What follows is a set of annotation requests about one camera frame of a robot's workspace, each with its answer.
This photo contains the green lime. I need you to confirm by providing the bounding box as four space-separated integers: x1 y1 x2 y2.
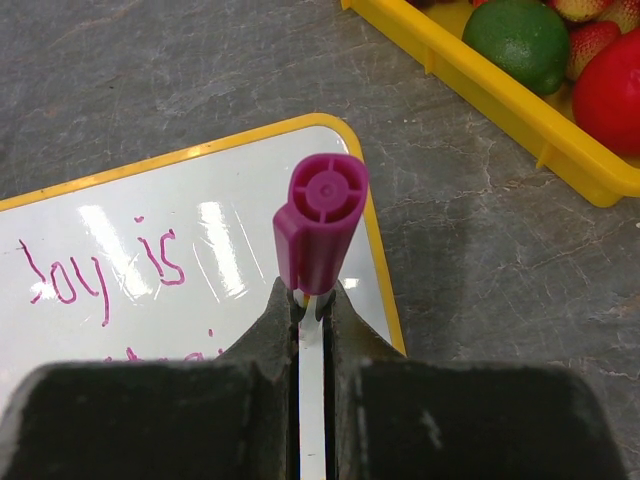
462 1 570 96

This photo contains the pink capped whiteboard marker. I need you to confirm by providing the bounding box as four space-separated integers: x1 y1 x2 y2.
272 153 369 322

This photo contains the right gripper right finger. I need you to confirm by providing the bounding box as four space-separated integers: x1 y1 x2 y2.
323 287 627 479

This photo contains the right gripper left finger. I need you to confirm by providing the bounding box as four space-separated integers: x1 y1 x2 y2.
1 280 300 479

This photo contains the red apple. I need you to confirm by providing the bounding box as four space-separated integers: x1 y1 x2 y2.
572 28 639 156

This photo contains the yellow plastic tray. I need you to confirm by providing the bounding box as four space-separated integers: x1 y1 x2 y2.
341 0 639 208

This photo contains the orange framed whiteboard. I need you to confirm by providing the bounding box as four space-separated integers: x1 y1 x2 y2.
0 112 407 480

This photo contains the red cherry pile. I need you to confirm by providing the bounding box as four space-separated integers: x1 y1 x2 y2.
409 0 640 84

